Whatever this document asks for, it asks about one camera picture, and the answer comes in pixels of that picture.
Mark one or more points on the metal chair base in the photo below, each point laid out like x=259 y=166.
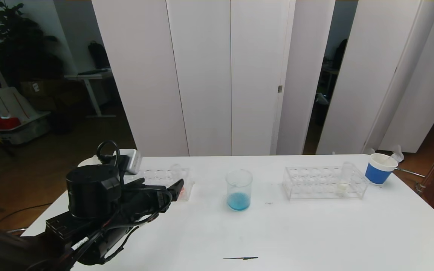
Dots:
x=13 y=229

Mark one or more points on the white desk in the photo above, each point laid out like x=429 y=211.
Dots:
x=89 y=73

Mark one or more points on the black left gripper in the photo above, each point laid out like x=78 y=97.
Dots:
x=163 y=195

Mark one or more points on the clear acrylic tube rack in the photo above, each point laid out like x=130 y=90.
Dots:
x=156 y=175
x=311 y=184

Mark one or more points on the black backpack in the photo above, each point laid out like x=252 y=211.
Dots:
x=98 y=54

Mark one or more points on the clear plastic beaker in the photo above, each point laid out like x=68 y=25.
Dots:
x=239 y=201

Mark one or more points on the dark office chair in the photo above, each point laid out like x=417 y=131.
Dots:
x=340 y=52

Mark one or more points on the test tube with yellowish liquid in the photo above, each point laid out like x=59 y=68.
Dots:
x=344 y=186

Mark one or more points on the clear conical test tube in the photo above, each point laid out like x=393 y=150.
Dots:
x=394 y=154

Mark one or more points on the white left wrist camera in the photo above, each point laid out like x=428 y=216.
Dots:
x=132 y=160

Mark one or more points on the brown cardboard box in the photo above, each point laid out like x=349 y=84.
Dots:
x=38 y=92

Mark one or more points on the green potted plant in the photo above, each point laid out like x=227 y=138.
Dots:
x=17 y=37

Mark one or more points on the test tube with red liquid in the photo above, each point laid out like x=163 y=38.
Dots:
x=175 y=169

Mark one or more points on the white folding screen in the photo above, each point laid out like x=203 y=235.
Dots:
x=202 y=75
x=371 y=75

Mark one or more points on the white machine base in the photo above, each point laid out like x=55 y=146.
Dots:
x=25 y=130

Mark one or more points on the blue white paper cup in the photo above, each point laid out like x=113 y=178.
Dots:
x=377 y=174
x=85 y=162

